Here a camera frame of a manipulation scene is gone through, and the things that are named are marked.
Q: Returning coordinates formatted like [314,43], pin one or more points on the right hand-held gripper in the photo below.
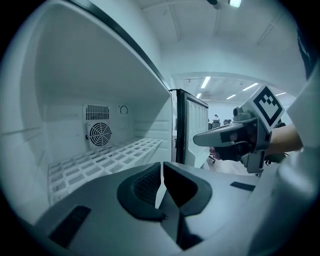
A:
[267,107]

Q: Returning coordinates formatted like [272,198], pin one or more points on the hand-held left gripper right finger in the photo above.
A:
[217,200]

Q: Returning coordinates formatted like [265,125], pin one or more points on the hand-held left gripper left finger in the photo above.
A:
[105,212]

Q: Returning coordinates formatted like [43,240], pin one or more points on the black fridge with white interior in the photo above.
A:
[87,62]

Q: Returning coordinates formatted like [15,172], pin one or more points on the person's right forearm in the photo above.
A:
[287,140]

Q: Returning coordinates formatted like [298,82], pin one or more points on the person's right hand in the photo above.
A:
[230,152]

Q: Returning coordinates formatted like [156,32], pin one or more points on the ceiling light strip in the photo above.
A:
[198,95]
[232,96]
[205,82]
[250,86]

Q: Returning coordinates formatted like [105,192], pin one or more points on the white fan vent cover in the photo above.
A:
[100,133]

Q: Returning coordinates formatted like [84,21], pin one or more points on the person's black shirt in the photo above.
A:
[306,52]

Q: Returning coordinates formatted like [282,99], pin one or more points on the long ceiling light fixture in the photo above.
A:
[235,2]

